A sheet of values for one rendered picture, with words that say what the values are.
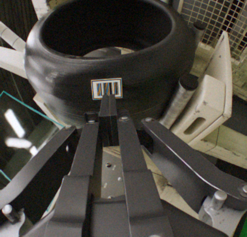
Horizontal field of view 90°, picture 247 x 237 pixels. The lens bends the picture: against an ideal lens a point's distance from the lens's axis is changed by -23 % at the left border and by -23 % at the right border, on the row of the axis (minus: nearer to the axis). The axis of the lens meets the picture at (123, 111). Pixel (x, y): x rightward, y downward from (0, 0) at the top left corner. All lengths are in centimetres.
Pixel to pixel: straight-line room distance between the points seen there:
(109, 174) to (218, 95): 77
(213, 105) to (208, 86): 5
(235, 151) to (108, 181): 71
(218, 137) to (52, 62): 73
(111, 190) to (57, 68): 76
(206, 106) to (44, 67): 36
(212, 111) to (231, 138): 49
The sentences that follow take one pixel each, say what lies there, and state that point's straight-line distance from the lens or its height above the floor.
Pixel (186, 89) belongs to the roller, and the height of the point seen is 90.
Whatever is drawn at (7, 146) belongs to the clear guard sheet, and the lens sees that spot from 128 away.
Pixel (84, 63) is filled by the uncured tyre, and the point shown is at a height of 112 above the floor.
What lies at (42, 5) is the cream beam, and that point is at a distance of 98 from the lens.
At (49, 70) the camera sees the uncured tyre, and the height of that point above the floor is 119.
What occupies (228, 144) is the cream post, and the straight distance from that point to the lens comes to 82.
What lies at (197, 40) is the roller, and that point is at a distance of 60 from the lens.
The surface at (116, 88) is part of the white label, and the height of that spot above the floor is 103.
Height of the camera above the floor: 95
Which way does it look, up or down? 11 degrees up
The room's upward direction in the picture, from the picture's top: 68 degrees counter-clockwise
